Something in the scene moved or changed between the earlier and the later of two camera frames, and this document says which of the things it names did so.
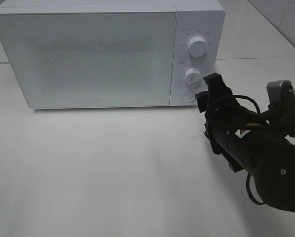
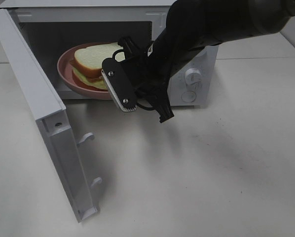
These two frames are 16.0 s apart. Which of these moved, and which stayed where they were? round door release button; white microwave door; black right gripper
Moved: white microwave door; black right gripper
Stayed: round door release button
